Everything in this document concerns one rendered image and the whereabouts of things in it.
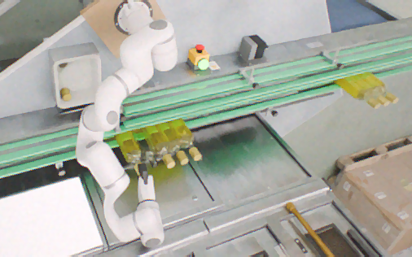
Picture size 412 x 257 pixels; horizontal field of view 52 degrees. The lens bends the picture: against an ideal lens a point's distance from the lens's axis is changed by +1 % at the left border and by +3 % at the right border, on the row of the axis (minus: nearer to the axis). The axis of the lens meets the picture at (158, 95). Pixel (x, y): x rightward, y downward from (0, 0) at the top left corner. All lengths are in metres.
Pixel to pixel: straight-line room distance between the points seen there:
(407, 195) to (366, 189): 0.42
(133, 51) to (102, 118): 0.22
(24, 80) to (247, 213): 0.98
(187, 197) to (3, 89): 0.81
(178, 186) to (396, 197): 3.92
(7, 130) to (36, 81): 0.21
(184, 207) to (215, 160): 0.32
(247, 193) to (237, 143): 0.28
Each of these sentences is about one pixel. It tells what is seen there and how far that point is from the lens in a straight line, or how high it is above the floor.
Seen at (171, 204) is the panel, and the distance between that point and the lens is 1.64.
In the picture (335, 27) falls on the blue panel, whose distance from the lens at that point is 2.45.
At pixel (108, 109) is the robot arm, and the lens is 1.20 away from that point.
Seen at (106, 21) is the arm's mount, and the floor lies 0.77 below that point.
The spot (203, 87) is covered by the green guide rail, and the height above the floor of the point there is 0.92.
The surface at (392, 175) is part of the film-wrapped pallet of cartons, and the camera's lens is 5.59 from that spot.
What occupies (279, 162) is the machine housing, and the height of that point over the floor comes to 1.19.
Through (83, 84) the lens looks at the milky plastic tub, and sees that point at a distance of 1.69.
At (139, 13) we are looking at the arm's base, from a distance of 1.51.
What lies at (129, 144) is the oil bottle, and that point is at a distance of 1.62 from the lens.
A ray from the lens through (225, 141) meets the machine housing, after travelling 1.96.
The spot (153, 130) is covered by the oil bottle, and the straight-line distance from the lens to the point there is 1.67.
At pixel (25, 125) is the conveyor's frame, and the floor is 0.83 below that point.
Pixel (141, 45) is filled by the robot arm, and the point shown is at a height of 1.11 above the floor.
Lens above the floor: 2.06
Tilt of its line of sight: 44 degrees down
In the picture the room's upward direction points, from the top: 146 degrees clockwise
